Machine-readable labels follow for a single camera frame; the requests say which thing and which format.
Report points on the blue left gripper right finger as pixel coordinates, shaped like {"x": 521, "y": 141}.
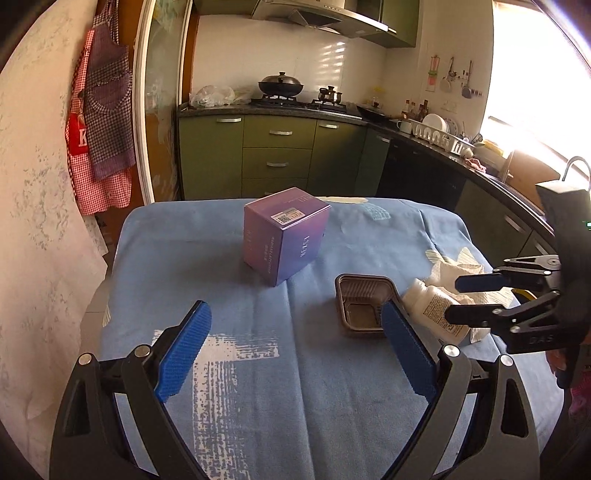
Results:
{"x": 412, "y": 354}

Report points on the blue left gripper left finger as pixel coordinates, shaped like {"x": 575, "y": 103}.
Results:
{"x": 177, "y": 347}

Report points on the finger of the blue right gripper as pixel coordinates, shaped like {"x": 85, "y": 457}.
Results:
{"x": 480, "y": 282}

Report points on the small white plastic bottle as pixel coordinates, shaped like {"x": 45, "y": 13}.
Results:
{"x": 427, "y": 304}

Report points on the white paper tissue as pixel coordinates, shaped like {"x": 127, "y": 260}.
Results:
{"x": 446, "y": 269}

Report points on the green kitchen cabinets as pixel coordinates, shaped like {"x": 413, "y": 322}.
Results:
{"x": 252, "y": 152}

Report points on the dark brown plastic tray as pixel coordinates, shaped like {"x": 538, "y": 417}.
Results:
{"x": 360, "y": 300}

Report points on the wooden cutting board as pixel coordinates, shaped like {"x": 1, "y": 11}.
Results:
{"x": 523, "y": 172}

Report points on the purple cardboard box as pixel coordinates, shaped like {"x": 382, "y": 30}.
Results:
{"x": 283, "y": 232}

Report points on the white dish rack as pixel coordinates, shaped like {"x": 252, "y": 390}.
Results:
{"x": 436, "y": 137}

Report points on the red checkered apron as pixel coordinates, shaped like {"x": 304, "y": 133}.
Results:
{"x": 98, "y": 131}

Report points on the crumpled clear plastic bag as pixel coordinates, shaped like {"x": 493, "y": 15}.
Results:
{"x": 212, "y": 96}

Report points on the small black pot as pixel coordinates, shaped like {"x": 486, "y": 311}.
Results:
{"x": 329, "y": 95}

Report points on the black wok with lid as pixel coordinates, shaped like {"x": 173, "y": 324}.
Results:
{"x": 281, "y": 85}

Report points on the steel range hood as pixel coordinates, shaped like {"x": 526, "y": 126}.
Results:
{"x": 322, "y": 15}

